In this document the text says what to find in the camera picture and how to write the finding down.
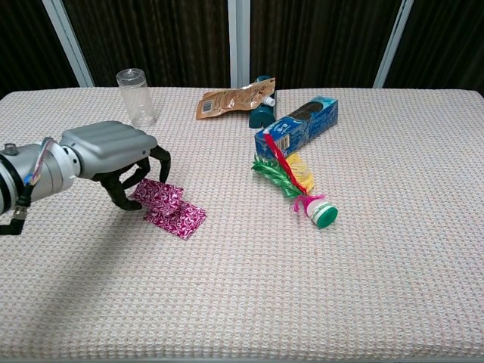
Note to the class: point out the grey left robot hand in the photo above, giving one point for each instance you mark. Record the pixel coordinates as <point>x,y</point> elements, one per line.
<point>109,143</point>

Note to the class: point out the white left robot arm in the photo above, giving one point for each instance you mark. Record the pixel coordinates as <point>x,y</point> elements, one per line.
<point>38,177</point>

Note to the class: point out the clear plastic jar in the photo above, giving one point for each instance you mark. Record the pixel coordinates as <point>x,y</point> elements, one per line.
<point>138,102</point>

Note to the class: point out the dark curtain panel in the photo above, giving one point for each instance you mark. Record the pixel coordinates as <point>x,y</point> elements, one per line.
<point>22,38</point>
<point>321,38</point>
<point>446,38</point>
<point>151,38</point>

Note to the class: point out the brown spout pouch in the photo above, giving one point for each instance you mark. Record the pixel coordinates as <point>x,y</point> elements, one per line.
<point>227,100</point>

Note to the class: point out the teal bottle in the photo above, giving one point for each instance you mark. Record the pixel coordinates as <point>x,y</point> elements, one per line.
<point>259,117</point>

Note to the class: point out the pink waffle tablecloth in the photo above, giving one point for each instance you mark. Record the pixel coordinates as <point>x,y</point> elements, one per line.
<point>242,283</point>

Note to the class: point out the blue cookie box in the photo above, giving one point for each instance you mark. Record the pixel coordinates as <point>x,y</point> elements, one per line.
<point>302,121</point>

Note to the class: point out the colourful feather shuttlecock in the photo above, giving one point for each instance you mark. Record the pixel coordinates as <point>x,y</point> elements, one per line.
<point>321,213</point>

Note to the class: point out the grey partition post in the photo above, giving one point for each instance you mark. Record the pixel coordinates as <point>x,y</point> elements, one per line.
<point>238,38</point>
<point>69,41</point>
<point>392,41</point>

